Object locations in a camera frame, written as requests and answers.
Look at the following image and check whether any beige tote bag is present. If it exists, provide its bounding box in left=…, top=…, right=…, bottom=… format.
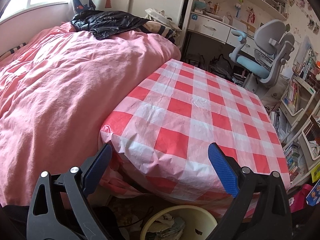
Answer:
left=145, top=8, right=180, bottom=30

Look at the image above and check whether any yellow trash bin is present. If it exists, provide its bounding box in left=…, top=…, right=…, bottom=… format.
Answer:
left=140, top=205, right=217, bottom=240

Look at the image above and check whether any pink duvet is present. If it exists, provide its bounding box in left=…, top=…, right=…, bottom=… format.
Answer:
left=1, top=23, right=181, bottom=206

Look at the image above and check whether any red white checkered tablecloth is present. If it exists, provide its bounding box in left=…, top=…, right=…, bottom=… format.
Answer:
left=100, top=60, right=290, bottom=217

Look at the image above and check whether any grey blue desk chair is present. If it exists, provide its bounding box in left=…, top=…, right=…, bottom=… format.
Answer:
left=229, top=19, right=295, bottom=88

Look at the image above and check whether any white bookshelf rack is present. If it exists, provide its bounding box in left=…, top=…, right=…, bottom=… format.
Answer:
left=271, top=36, right=319, bottom=187

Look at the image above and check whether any white desk with drawers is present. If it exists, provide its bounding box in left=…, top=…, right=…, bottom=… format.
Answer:
left=183, top=12, right=239, bottom=59

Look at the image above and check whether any black puffer jacket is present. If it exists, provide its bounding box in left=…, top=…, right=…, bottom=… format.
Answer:
left=71, top=10, right=149, bottom=40

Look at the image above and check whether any striped beige pillow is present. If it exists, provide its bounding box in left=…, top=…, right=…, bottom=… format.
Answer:
left=137, top=21, right=176, bottom=40

